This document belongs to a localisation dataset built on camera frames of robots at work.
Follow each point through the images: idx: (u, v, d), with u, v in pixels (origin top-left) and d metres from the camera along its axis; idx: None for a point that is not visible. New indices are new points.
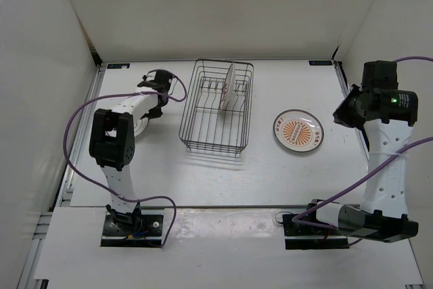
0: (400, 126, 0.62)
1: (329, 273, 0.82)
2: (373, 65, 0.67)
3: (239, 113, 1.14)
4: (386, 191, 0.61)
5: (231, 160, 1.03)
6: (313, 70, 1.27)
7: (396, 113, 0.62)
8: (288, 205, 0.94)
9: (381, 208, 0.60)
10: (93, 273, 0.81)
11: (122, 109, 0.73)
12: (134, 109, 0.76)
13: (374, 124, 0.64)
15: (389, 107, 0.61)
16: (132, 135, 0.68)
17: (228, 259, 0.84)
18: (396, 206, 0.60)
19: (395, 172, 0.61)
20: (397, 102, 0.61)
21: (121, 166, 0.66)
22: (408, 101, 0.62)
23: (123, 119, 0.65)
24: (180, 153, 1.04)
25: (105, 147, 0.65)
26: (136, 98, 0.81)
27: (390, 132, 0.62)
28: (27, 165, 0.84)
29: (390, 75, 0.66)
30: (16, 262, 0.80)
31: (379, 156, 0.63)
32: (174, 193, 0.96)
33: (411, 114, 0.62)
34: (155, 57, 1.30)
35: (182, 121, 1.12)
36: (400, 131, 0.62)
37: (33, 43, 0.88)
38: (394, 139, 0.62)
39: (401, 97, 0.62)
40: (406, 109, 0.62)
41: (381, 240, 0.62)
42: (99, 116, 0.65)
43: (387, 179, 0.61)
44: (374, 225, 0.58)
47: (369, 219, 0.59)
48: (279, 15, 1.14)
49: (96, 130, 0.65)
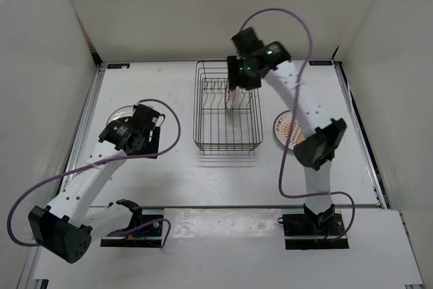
0: (286, 67, 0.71)
1: (327, 273, 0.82)
2: (239, 38, 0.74)
3: (245, 112, 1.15)
4: (310, 110, 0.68)
5: (247, 158, 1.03)
6: (312, 70, 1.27)
7: (278, 59, 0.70)
8: (288, 205, 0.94)
9: (318, 124, 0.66)
10: (92, 273, 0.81)
11: (62, 208, 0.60)
12: (79, 201, 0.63)
13: (270, 76, 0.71)
15: (270, 59, 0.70)
16: (80, 234, 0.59)
17: (228, 258, 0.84)
18: (324, 115, 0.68)
19: (306, 95, 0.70)
20: (272, 52, 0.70)
21: (71, 261, 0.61)
22: (277, 48, 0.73)
23: (61, 227, 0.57)
24: (193, 157, 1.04)
25: (49, 247, 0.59)
26: (88, 173, 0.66)
27: (283, 72, 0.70)
28: (27, 166, 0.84)
29: (253, 37, 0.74)
30: (16, 262, 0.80)
31: (289, 95, 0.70)
32: (180, 195, 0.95)
33: (285, 53, 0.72)
34: (155, 57, 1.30)
35: (192, 126, 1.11)
36: (288, 70, 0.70)
37: (32, 43, 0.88)
38: (289, 76, 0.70)
39: (271, 47, 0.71)
40: (281, 53, 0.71)
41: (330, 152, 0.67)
42: (35, 219, 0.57)
43: (305, 102, 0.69)
44: (323, 135, 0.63)
47: (316, 139, 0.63)
48: (279, 15, 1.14)
49: (36, 233, 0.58)
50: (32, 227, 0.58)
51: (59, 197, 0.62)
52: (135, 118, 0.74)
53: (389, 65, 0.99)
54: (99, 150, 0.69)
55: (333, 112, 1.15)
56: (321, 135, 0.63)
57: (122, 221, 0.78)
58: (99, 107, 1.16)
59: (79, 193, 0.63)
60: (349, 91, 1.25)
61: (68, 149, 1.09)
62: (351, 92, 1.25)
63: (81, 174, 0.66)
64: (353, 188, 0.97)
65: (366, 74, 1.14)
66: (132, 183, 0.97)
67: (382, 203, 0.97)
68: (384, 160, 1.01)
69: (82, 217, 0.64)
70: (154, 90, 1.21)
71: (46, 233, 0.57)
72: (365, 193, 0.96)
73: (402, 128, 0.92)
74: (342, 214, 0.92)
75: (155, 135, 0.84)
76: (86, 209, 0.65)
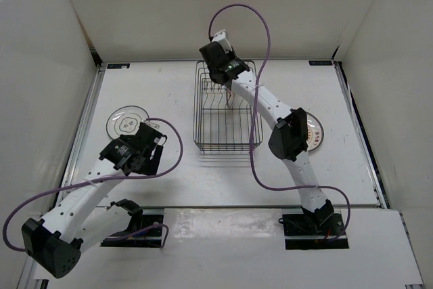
0: (245, 75, 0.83)
1: (327, 273, 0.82)
2: (206, 51, 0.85)
3: (245, 112, 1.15)
4: (270, 105, 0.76)
5: (247, 158, 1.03)
6: (313, 70, 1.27)
7: (239, 72, 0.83)
8: (288, 205, 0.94)
9: (280, 114, 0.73)
10: (92, 273, 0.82)
11: (55, 223, 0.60)
12: (73, 216, 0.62)
13: (233, 85, 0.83)
15: (233, 72, 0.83)
16: (70, 251, 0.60)
17: (227, 258, 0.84)
18: (283, 107, 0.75)
19: (266, 95, 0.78)
20: (233, 67, 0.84)
21: (58, 276, 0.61)
22: (239, 61, 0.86)
23: (51, 243, 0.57)
24: (194, 157, 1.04)
25: (38, 260, 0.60)
26: (86, 189, 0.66)
27: (243, 79, 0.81)
28: (27, 166, 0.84)
29: (219, 51, 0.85)
30: (16, 263, 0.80)
31: (250, 97, 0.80)
32: (180, 195, 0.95)
33: (244, 65, 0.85)
34: (155, 57, 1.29)
35: (192, 126, 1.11)
36: (247, 76, 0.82)
37: (33, 44, 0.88)
38: (249, 81, 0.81)
39: (232, 63, 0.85)
40: (239, 65, 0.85)
41: (302, 139, 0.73)
42: (27, 232, 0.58)
43: (265, 99, 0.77)
44: (286, 125, 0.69)
47: (281, 128, 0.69)
48: (279, 14, 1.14)
49: (27, 246, 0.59)
50: (24, 239, 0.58)
51: (55, 210, 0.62)
52: (138, 139, 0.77)
53: (389, 65, 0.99)
54: (99, 168, 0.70)
55: (333, 112, 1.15)
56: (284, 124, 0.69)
57: (122, 222, 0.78)
58: (99, 107, 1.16)
59: (74, 208, 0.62)
60: (349, 90, 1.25)
61: (69, 149, 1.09)
62: (351, 92, 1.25)
63: (78, 191, 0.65)
64: (352, 188, 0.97)
65: (365, 74, 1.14)
66: (132, 183, 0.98)
67: (382, 203, 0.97)
68: (384, 160, 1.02)
69: (74, 233, 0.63)
70: (154, 90, 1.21)
71: (36, 246, 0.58)
72: (365, 192, 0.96)
73: (402, 128, 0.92)
74: (342, 214, 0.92)
75: (157, 153, 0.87)
76: (80, 224, 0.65)
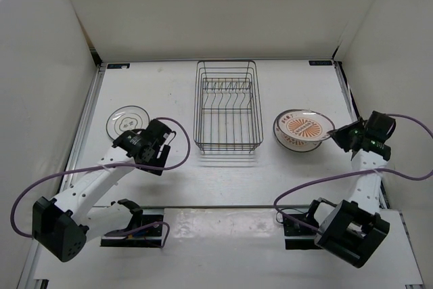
0: (377, 157, 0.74)
1: (327, 272, 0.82)
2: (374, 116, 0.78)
3: (245, 111, 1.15)
4: (362, 191, 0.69)
5: (247, 158, 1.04)
6: (313, 70, 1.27)
7: (373, 150, 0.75)
8: (288, 205, 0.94)
9: (358, 202, 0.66)
10: (92, 273, 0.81)
11: (67, 202, 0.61)
12: (85, 198, 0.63)
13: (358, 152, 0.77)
15: (368, 144, 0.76)
16: (78, 232, 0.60)
17: (227, 258, 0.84)
18: (370, 204, 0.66)
19: (371, 181, 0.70)
20: (375, 143, 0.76)
21: (63, 260, 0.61)
22: (385, 146, 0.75)
23: (63, 220, 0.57)
24: (195, 157, 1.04)
25: (44, 241, 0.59)
26: (99, 173, 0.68)
27: (367, 158, 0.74)
28: (26, 166, 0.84)
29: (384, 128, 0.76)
30: (15, 264, 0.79)
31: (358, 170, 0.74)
32: (180, 196, 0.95)
33: (385, 153, 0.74)
34: (155, 57, 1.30)
35: (193, 126, 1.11)
36: (376, 158, 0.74)
37: (32, 44, 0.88)
38: (371, 162, 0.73)
39: (380, 141, 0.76)
40: (381, 151, 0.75)
41: (357, 252, 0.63)
42: (38, 210, 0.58)
43: (364, 183, 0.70)
44: (353, 210, 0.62)
47: (348, 208, 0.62)
48: (278, 14, 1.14)
49: (35, 225, 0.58)
50: (34, 217, 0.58)
51: (67, 191, 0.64)
52: (148, 132, 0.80)
53: (388, 65, 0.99)
54: (111, 154, 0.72)
55: (333, 112, 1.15)
56: (354, 208, 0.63)
57: (122, 220, 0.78)
58: (99, 107, 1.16)
59: (86, 190, 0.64)
60: (349, 90, 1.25)
61: (68, 149, 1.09)
62: (351, 92, 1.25)
63: (90, 174, 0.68)
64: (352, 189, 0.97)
65: (365, 74, 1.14)
66: (132, 183, 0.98)
67: (382, 203, 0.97)
68: None
69: (83, 216, 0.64)
70: (154, 91, 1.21)
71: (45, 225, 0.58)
72: None
73: (402, 129, 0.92)
74: None
75: (164, 154, 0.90)
76: (88, 209, 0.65)
